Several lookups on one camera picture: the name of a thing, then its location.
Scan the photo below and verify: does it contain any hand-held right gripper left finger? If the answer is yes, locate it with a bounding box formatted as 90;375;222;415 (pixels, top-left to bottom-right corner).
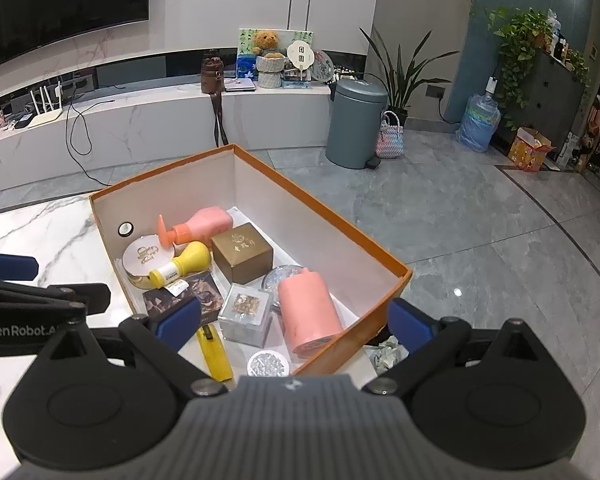
40;296;229;397

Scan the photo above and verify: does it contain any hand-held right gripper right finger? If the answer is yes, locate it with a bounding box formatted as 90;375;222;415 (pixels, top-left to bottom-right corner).
361;297;551;396

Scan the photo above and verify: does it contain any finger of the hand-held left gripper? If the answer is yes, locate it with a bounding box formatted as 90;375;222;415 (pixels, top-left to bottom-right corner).
0;249;38;281
0;276;112;313

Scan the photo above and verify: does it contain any dark patterned card box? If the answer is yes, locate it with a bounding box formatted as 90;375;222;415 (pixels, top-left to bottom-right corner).
142;270;224;323

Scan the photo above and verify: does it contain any yellow tape measure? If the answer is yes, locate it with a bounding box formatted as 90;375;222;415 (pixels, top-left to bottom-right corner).
196;324;234;382

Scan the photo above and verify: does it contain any round white cushion compact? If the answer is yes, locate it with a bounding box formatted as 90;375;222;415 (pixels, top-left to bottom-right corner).
122;236;181;288

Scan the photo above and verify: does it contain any yellow bottle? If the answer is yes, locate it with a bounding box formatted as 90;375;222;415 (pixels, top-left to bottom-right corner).
148;241;212;285

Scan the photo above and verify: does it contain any clear acrylic cube box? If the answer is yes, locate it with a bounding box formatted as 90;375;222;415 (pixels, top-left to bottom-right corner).
217;282;273;348

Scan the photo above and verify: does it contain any gold brown box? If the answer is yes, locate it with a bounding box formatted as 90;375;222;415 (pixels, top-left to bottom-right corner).
211;223;274;285

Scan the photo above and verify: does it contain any pink cylinder container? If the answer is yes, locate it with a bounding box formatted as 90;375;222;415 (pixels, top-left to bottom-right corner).
277;267;344;358

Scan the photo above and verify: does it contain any pink pump bottle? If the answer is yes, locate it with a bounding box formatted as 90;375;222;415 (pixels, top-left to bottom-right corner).
156;208;235;250

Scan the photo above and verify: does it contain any glass jar glitter lid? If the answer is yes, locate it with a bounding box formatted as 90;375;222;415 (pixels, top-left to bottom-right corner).
246;350;290;378

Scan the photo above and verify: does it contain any glitter compact mirror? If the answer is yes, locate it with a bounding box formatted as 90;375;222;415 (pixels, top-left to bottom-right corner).
261;265;306;311

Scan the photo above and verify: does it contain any orange cardboard box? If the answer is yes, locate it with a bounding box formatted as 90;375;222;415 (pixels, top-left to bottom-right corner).
89;143;412;376

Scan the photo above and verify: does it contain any crumpled printed paper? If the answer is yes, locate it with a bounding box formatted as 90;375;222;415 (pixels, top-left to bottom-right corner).
367;335;411;373

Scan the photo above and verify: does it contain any white router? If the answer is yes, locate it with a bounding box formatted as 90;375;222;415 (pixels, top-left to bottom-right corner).
24;82;65;128

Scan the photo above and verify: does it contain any pastel woven handbag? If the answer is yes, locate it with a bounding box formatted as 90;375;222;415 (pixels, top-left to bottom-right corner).
375;111;406;159

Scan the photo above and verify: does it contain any grey pedal trash can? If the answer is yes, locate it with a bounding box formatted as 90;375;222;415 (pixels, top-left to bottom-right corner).
326;79;390;170

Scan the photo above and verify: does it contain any colourful cardboard box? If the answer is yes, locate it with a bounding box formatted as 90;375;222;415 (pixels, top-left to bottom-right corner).
507;127;556;173

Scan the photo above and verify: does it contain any large blue water bottle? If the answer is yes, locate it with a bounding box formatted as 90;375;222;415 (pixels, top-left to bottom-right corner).
455;77;502;153

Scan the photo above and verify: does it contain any brown leather bag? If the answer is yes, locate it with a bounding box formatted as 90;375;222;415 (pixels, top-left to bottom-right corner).
201;57;229;148

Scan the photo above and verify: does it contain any long-leaf potted plant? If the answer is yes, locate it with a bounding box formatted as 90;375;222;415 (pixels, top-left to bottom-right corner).
359;27;460;116

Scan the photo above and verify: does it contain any white woven basket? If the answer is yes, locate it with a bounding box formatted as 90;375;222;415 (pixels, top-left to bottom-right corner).
256;52;287;88

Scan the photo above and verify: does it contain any black television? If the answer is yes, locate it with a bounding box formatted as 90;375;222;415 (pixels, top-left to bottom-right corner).
0;0;151;76

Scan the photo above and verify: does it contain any round patterned hand fan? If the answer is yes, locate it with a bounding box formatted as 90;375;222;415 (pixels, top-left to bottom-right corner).
310;50;337;82

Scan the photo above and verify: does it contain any dark grey cabinet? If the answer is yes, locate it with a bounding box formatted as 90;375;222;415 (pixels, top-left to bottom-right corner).
495;50;600;161

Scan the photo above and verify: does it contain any round white hand fan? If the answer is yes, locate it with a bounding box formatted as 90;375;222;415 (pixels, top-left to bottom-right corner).
286;41;315;73

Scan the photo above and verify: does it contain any brown teddy bear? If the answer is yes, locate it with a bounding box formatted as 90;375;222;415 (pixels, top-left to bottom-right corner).
252;31;281;56

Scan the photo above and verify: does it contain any pothos plant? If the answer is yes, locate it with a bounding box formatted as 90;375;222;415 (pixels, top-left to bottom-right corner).
487;6;591;131

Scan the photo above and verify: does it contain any black cable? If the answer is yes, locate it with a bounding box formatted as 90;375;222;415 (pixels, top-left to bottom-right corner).
64;87;118;186

